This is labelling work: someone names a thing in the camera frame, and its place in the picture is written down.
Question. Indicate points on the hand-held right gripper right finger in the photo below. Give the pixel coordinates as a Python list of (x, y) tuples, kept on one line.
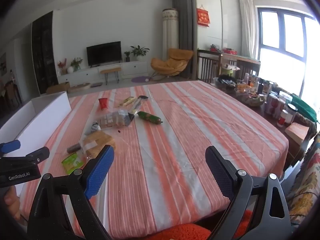
[(220, 175)]

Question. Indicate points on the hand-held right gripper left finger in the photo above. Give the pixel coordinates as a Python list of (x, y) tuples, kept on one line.
[(100, 170)]

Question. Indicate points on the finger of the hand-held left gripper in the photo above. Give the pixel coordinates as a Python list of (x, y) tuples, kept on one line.
[(10, 146), (37, 155)]

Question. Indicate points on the green snack packet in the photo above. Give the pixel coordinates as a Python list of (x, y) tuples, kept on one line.
[(72, 162)]

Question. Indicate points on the clear bread packet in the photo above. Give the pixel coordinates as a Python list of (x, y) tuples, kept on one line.
[(97, 141)]

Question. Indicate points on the dark brown chocolate bar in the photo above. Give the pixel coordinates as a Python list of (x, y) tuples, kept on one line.
[(73, 148)]

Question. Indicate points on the white cardboard box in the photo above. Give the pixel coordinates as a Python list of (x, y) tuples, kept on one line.
[(37, 120)]

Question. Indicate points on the small white snack packet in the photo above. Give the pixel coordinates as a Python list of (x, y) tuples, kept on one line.
[(93, 128)]

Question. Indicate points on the clear bag of crackers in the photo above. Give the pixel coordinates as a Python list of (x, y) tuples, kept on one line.
[(115, 120)]

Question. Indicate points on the pale yellow snack bar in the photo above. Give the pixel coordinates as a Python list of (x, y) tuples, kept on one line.
[(126, 101)]

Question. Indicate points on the black and clear stick packet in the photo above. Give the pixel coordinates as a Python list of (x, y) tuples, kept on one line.
[(138, 103)]

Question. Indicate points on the person's left hand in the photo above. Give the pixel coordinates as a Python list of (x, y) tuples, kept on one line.
[(11, 202)]

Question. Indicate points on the wooden dining chair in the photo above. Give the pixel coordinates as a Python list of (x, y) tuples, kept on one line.
[(11, 93)]

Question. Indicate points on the small red snack packet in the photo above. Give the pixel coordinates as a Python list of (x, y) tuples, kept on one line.
[(103, 103)]

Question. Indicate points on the green wrapped sausage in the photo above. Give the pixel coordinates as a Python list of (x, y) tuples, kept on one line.
[(150, 117)]

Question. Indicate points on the wicker snack basket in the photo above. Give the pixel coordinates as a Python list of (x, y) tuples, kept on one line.
[(250, 98)]

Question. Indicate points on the grey floor scale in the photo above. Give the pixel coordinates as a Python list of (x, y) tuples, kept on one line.
[(96, 84)]

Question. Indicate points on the floral patterned cloth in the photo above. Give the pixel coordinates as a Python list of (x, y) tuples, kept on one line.
[(305, 185)]

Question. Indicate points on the pink flat box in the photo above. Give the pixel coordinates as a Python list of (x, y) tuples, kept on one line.
[(297, 132)]

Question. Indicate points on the black bowl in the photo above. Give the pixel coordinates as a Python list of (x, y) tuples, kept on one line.
[(225, 83)]

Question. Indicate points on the round white vase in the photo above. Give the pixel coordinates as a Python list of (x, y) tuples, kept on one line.
[(70, 69)]

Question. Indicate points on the red flowers in vase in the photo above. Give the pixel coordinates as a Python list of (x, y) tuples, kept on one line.
[(61, 65)]

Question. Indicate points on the black glass display cabinet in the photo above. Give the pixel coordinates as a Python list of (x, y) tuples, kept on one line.
[(45, 55)]

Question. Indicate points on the purple floor mat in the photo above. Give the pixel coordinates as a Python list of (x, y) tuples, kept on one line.
[(140, 79)]

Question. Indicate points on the green flowering plant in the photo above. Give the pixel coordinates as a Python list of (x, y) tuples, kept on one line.
[(76, 63)]

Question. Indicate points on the wooden bench with hairpin legs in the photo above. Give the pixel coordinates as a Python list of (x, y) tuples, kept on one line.
[(110, 70)]

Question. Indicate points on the clear glass jar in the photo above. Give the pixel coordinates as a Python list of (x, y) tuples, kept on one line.
[(285, 96)]

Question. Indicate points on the green cloth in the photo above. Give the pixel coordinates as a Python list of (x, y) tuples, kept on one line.
[(303, 107)]

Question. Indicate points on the white television cabinet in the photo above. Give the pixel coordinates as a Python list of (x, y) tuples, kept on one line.
[(135, 67)]

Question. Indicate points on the black flat television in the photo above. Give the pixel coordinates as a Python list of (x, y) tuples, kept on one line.
[(103, 53)]

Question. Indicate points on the small potted plant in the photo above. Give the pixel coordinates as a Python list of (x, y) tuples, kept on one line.
[(127, 55)]

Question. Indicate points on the yellow lounge chair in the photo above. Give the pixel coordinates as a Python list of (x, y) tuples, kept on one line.
[(172, 61)]

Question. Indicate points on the red toy car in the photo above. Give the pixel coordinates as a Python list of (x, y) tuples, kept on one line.
[(229, 51)]

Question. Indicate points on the large leafy potted plant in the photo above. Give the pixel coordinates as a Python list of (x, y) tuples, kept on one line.
[(139, 51)]

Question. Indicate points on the cloth covered standing air conditioner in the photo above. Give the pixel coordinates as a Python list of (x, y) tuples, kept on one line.
[(170, 35)]

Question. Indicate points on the white curtain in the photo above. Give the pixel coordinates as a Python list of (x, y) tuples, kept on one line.
[(248, 27)]

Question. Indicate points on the large dark framed window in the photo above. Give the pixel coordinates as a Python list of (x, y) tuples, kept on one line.
[(281, 30)]

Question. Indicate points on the grey curtain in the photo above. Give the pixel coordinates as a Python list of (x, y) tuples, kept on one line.
[(183, 17)]

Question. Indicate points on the framed wall painting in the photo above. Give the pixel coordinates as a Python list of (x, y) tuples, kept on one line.
[(3, 65)]

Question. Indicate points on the red wall calendar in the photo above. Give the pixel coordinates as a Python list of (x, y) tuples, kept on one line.
[(203, 17)]

